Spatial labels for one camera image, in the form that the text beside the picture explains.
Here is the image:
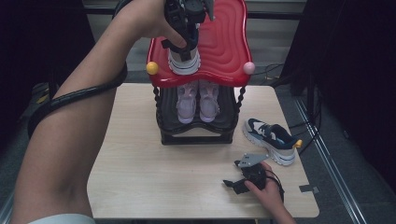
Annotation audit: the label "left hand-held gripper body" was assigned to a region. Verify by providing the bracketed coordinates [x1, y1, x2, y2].
[163, 0, 217, 40]

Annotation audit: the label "purple sandal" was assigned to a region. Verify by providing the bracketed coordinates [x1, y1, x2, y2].
[198, 79, 220, 123]
[176, 81, 199, 125]

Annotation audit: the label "grey tape strip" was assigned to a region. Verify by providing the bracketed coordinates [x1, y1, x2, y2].
[298, 184, 320, 194]

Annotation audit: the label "red and black shoe rack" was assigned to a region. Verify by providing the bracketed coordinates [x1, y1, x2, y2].
[145, 0, 256, 146]

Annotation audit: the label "left hand-held gripper black cable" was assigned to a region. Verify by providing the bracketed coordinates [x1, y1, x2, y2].
[27, 0, 134, 139]

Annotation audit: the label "person's right hand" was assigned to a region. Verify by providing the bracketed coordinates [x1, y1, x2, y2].
[244, 161, 286, 217]

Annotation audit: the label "black floor cables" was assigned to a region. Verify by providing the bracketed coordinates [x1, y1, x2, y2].
[253, 63, 325, 157]

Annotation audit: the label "metal floor rail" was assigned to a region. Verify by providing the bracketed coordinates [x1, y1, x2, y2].
[293, 97, 368, 224]
[0, 189, 15, 224]

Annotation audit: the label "navy white sneaker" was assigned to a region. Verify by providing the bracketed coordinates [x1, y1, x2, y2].
[242, 117, 304, 167]
[167, 22, 202, 77]

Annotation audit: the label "person's left hand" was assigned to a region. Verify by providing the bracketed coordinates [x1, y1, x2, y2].
[120, 0, 189, 49]

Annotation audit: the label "black horizontal bar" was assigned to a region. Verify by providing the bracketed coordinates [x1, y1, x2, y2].
[82, 7, 307, 21]

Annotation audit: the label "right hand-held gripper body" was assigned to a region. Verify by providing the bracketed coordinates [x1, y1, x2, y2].
[237, 152, 270, 191]

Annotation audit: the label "person's white sleeve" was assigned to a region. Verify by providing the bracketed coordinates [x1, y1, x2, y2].
[27, 214, 96, 224]

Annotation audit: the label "black curtain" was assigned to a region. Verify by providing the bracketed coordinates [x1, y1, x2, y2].
[279, 0, 396, 194]
[0, 0, 106, 150]

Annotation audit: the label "yellow object on floor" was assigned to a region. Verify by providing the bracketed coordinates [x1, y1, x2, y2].
[35, 92, 50, 105]

